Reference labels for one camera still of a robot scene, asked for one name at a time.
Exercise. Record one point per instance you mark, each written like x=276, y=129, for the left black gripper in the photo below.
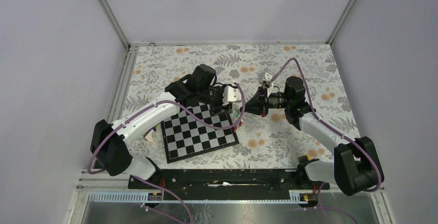
x=219, y=108

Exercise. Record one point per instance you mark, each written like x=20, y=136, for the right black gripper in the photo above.
x=259, y=103

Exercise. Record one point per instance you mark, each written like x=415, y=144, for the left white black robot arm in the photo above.
x=195, y=111

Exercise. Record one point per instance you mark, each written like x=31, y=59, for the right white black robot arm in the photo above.
x=355, y=166

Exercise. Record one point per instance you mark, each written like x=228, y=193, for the floral patterned table mat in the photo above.
x=269, y=142

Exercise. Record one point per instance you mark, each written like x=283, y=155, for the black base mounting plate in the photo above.
x=233, y=183

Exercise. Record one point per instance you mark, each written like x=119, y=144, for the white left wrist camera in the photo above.
x=231, y=95

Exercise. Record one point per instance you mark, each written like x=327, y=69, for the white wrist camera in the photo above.
x=231, y=95
x=264, y=79

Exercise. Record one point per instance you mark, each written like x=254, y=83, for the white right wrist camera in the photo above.
x=264, y=79

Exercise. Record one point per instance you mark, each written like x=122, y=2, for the grey slotted cable duct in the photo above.
x=152, y=197

